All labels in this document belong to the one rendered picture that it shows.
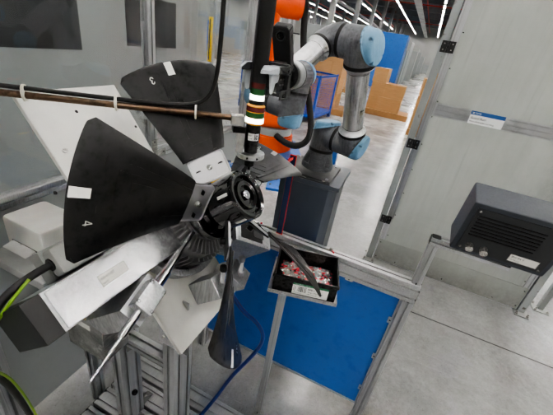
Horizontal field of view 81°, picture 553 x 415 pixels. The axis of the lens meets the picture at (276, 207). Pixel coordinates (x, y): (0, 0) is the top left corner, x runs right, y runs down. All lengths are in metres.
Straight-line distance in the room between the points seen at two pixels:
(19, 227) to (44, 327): 0.59
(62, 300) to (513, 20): 2.47
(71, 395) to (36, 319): 1.30
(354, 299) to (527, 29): 1.86
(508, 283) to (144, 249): 2.68
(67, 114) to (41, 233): 0.37
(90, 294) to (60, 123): 0.42
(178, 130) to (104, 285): 0.36
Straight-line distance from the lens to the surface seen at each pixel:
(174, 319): 0.89
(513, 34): 2.52
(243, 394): 1.82
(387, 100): 10.01
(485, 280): 2.98
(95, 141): 0.57
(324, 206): 1.52
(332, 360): 1.62
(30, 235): 1.15
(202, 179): 0.78
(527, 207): 1.13
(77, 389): 1.92
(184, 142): 0.79
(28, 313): 0.63
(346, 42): 1.26
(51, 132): 0.88
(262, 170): 0.91
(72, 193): 0.56
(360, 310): 1.38
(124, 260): 0.70
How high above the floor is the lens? 1.55
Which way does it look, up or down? 28 degrees down
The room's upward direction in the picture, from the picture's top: 10 degrees clockwise
